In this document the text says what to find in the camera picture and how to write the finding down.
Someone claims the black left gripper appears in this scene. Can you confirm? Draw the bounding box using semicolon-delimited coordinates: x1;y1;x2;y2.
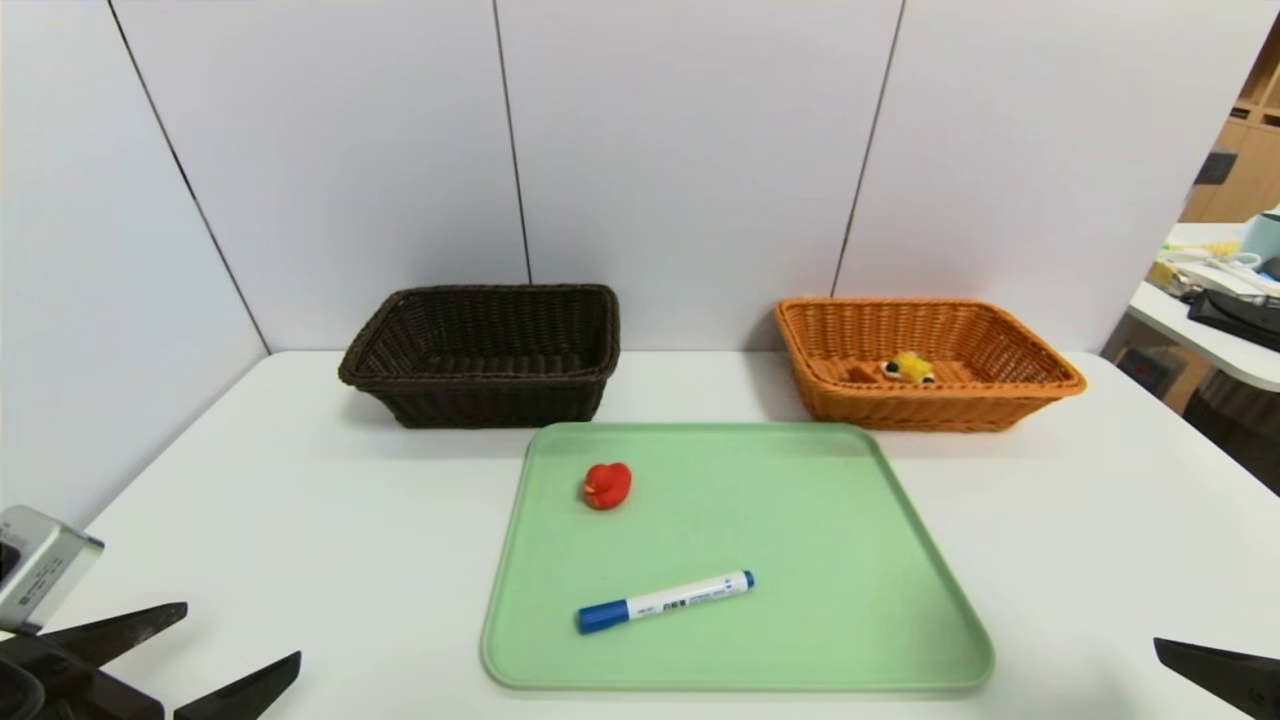
0;601;302;720

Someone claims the red rubber duck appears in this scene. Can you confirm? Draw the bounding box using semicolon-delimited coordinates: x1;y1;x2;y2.
583;462;633;512

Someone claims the white marker with blue cap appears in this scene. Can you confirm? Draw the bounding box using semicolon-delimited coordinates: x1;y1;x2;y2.
576;570;756;636

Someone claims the toy waffle with fruit topping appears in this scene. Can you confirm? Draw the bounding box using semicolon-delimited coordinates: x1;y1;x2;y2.
848;350;939;386

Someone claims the dark brown wicker basket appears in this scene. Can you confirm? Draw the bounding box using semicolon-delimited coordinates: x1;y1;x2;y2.
337;284;622;430

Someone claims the orange wicker basket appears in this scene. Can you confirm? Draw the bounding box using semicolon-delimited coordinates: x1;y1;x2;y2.
773;297;1088;433

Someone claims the light green plastic tray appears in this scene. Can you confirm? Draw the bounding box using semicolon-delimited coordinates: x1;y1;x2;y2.
480;421;996;694

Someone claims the brown cardboard box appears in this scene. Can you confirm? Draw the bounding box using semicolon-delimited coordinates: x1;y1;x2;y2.
1118;345;1211;411

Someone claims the white office desk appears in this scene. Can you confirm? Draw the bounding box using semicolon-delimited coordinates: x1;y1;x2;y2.
1128;222;1280;393

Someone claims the dark chair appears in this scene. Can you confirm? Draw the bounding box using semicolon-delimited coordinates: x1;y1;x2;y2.
1185;370;1280;496

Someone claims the black flat item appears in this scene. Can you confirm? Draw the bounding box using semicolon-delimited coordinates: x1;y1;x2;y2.
1187;288;1280;353

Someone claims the teal container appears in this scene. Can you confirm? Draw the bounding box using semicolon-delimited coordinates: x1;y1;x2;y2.
1240;208;1280;263

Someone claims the wooden shelving unit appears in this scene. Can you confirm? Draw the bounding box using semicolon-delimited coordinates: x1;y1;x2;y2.
1180;20;1280;223

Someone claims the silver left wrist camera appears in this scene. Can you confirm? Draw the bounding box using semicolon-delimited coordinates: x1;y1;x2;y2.
0;505;105;636

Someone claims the white cable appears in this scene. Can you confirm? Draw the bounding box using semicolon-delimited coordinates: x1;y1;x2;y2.
1165;248;1266;273

